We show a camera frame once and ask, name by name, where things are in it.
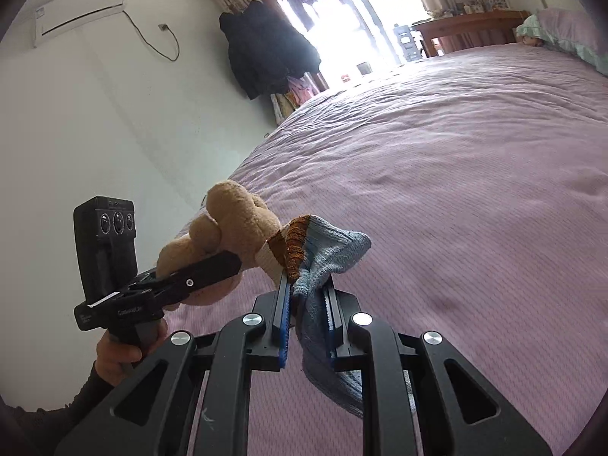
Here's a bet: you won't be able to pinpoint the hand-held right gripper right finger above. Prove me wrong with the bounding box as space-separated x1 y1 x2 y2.
323 282 554 456

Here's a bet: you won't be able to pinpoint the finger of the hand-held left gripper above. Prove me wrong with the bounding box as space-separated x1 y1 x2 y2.
135 252 242 309

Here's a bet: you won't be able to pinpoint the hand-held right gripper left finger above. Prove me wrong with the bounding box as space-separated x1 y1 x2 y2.
54 271 291 456

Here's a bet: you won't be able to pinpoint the tan plush toy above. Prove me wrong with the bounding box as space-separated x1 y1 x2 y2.
157 180 286 307

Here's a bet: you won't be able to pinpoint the striped grey-blue sock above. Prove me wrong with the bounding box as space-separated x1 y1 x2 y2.
266 215 419 421

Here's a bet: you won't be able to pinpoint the person's left forearm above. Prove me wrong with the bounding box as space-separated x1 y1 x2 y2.
0 361 127 456

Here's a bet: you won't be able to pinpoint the person's left hand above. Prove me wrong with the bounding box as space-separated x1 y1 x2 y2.
96 319 168 385

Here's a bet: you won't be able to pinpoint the pink hanging garments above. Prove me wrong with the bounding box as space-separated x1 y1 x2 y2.
271 72 329 122

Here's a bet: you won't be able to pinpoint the bed with purple sheet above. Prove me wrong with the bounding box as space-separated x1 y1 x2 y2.
173 44 608 456

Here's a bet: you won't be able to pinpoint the dark hanging coats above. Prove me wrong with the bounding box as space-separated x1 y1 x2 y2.
218 0 323 100

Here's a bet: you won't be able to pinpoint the white air conditioner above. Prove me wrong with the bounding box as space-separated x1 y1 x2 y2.
32 0 129 48

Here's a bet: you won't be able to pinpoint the glass balcony door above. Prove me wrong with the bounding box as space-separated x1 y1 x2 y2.
252 0 428 86

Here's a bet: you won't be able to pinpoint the wooden desk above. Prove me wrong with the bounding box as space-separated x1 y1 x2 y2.
412 9 530 58

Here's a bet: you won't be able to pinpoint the purple pillow with blue ruffle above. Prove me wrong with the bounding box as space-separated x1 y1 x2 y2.
515 8 608 77

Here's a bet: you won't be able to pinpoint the black wall cable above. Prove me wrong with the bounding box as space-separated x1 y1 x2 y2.
124 9 180 62

